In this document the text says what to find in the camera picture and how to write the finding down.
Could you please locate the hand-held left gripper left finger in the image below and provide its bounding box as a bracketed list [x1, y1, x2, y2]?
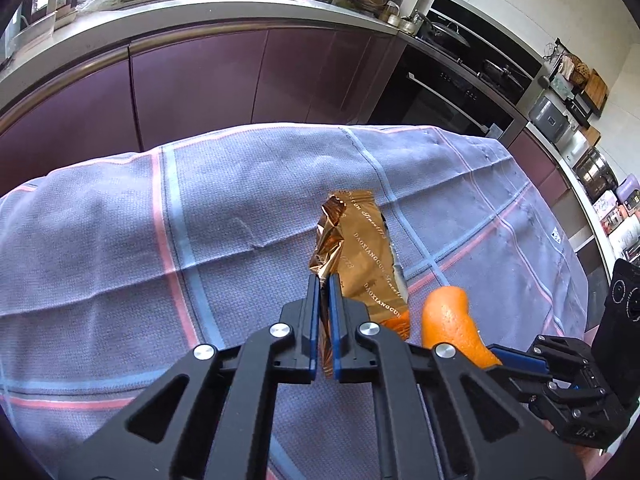
[55, 274, 321, 480]

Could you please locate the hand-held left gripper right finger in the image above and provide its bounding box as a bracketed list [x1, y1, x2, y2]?
[328, 274, 587, 480]

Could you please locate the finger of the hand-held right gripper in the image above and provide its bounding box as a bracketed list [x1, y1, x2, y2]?
[499, 366, 547, 414]
[486, 343, 550, 378]

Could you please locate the orange peel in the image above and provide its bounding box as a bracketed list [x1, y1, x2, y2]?
[421, 286, 503, 371]

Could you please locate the gold foil snack wrapper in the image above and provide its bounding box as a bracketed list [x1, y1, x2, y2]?
[308, 189, 412, 379]

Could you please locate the pink printed box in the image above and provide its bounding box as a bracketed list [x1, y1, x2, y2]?
[594, 175, 640, 262]

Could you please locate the round metal cooker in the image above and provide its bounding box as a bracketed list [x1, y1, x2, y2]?
[574, 147, 619, 202]

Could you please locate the grey checked tablecloth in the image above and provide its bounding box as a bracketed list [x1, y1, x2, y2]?
[0, 122, 589, 480]

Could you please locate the metal bread box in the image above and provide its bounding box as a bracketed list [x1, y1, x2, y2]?
[529, 97, 572, 142]

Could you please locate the wooden cutting board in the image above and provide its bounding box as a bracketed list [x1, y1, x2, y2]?
[582, 69, 609, 112]

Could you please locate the black built-in oven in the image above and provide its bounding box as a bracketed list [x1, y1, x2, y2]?
[369, 44, 529, 142]

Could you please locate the maroon kitchen cabinet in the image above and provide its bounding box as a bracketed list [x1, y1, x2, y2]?
[0, 27, 407, 197]

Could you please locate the dark frying pan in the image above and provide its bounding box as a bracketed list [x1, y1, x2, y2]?
[481, 57, 534, 82]

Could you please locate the black cooktop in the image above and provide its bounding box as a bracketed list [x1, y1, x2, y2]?
[414, 0, 547, 107]

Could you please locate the pan with glass lid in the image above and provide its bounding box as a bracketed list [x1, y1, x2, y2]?
[428, 19, 472, 47]

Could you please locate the grey kitchen countertop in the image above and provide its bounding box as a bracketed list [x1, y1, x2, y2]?
[0, 0, 402, 107]

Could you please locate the white tray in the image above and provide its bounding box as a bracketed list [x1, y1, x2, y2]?
[9, 14, 57, 50]

